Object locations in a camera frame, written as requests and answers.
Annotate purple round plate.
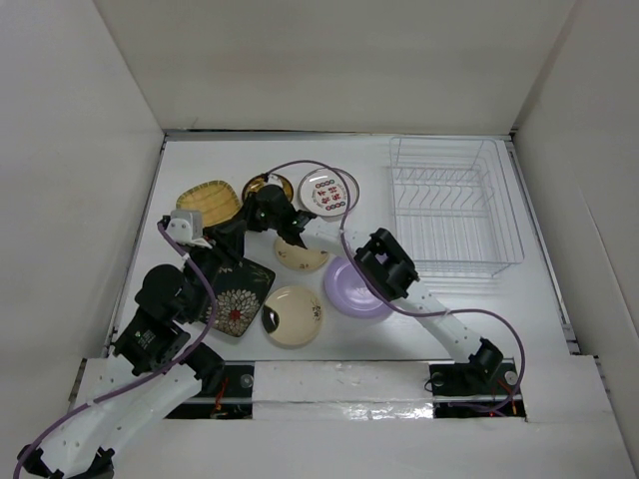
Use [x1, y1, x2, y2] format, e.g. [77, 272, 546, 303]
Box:
[323, 256, 391, 319]

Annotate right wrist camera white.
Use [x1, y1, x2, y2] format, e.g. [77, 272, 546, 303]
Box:
[268, 174, 282, 186]

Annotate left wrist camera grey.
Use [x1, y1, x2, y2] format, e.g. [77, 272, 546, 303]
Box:
[166, 210, 207, 247]

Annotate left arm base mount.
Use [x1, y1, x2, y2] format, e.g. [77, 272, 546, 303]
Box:
[166, 361, 255, 420]

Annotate white plate red characters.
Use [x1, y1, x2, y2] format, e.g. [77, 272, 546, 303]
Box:
[298, 168, 360, 218]

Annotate yellow woven square plate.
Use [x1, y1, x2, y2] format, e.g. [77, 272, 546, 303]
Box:
[176, 180, 241, 227]

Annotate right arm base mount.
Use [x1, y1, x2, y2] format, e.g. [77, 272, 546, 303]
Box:
[424, 360, 526, 419]

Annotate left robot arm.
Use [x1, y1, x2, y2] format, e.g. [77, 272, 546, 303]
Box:
[13, 216, 260, 478]

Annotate black floral square plate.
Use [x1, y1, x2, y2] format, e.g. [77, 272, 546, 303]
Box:
[212, 259, 276, 337]

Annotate cream plate upper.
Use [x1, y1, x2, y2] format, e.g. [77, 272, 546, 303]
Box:
[274, 237, 329, 271]

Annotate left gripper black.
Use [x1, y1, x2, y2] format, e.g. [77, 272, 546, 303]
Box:
[185, 218, 247, 320]

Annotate cream plate black spot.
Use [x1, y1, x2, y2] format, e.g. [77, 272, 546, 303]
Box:
[262, 285, 323, 348]

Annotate white wire dish rack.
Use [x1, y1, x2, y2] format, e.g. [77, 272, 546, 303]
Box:
[388, 136, 525, 294]

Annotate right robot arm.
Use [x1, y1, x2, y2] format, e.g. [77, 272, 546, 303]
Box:
[242, 185, 503, 392]

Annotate brown yellow round plate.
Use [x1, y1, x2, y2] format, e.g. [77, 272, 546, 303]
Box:
[242, 174, 294, 213]

